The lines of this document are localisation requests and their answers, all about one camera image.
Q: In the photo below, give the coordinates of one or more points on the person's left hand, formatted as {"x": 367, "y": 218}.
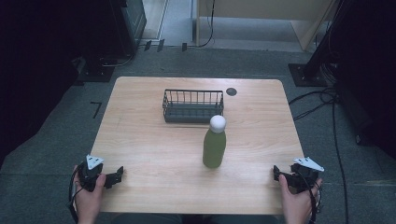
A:
{"x": 88, "y": 202}

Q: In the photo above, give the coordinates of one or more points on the black stand base plate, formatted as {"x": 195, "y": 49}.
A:
{"x": 95, "y": 73}

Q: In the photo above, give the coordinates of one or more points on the dark monitor cabinet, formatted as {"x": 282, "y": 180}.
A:
{"x": 129, "y": 25}

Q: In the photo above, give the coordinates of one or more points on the black metal stand with base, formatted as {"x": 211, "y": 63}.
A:
{"x": 314, "y": 62}

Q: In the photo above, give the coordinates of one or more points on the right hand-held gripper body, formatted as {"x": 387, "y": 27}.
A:
{"x": 303, "y": 175}

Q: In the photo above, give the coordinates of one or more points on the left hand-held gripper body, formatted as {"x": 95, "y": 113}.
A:
{"x": 90, "y": 174}

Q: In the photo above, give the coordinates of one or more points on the round grey table grommet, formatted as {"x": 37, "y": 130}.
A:
{"x": 231, "y": 91}

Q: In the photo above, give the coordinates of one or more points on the person's right hand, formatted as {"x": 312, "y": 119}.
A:
{"x": 295, "y": 203}

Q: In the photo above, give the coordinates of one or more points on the green bottle with white cap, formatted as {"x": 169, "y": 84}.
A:
{"x": 214, "y": 144}

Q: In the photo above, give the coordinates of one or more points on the light wooden cabinet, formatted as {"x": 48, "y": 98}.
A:
{"x": 264, "y": 21}

